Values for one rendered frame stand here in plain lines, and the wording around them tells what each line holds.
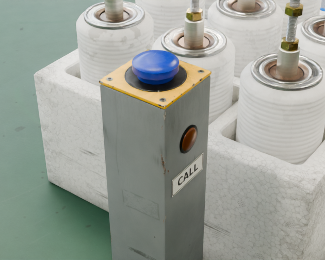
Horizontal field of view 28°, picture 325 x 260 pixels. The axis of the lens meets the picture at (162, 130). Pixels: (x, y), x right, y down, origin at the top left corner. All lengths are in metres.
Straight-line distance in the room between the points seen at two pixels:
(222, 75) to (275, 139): 0.10
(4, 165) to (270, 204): 0.45
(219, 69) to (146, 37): 0.12
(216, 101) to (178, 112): 0.21
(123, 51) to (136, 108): 0.25
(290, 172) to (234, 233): 0.12
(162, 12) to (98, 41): 0.12
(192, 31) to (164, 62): 0.19
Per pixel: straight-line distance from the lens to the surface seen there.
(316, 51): 0.76
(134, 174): 0.58
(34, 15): 1.43
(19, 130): 1.06
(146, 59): 0.55
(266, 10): 0.83
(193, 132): 0.57
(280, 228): 0.71
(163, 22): 0.87
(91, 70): 0.81
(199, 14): 0.73
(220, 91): 0.74
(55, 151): 0.89
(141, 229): 0.62
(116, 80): 0.55
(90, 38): 0.78
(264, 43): 0.82
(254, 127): 0.69
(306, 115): 0.68
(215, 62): 0.72
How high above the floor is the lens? 0.60
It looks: 35 degrees down
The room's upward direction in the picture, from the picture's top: straight up
